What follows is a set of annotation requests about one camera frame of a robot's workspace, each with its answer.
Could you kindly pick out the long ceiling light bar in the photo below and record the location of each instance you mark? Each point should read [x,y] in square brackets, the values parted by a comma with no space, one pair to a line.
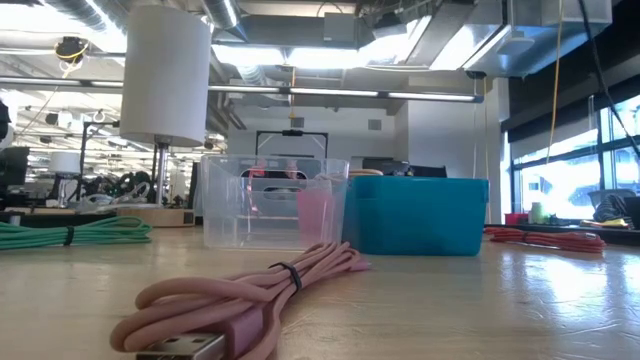
[330,92]

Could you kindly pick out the teal plastic bin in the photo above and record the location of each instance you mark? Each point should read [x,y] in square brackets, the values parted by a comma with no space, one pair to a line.
[415,220]

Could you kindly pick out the clear plastic bin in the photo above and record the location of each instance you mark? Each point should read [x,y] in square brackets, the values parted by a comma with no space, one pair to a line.
[225,225]

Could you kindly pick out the white shade wooden base lamp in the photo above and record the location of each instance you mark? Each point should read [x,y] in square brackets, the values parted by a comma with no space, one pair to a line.
[165,75]

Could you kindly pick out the small red box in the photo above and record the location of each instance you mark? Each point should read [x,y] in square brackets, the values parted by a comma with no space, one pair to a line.
[516,219]

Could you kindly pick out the green bottle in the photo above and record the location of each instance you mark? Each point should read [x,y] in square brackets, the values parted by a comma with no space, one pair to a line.
[537,214]

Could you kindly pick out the small white lamp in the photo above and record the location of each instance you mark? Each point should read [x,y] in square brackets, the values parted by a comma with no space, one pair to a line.
[64,162]

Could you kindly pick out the yellow flat item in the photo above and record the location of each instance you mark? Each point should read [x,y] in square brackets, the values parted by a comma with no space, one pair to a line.
[605,224]

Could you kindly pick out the striped dark clothing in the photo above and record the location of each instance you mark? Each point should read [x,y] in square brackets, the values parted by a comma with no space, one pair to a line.
[610,207]

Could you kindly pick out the black monitor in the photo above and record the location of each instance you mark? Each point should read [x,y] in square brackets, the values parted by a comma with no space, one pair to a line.
[14,167]

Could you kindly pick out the black gantry frame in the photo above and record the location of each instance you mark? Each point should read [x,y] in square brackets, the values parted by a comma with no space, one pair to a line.
[292,133]

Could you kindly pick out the black aluminium table frame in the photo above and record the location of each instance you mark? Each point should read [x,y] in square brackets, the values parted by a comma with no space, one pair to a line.
[625,236]

